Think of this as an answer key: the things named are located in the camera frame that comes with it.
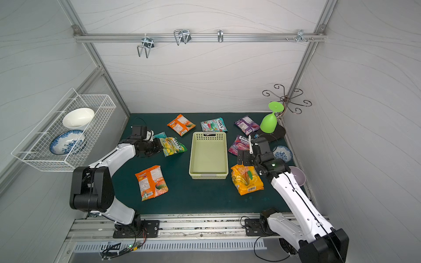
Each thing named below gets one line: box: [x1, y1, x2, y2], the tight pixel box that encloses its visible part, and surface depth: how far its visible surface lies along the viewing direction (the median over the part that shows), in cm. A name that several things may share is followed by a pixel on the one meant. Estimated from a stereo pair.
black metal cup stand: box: [262, 83, 312, 119], surface depth 86 cm
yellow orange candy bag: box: [230, 164, 265, 196], surface depth 87 cm
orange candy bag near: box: [134, 164, 169, 202], surface depth 88 cm
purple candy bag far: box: [234, 115, 261, 137], surface depth 114 cm
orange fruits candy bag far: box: [166, 113, 197, 137], surface depth 115 cm
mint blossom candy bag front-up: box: [200, 117, 229, 133], surface depth 113 cm
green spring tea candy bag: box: [159, 136, 189, 157], surface depth 100 cm
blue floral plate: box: [49, 129, 87, 156], surface depth 65 cm
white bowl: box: [62, 107, 95, 130], surface depth 71 cm
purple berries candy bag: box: [228, 134, 250, 157], surface depth 103 cm
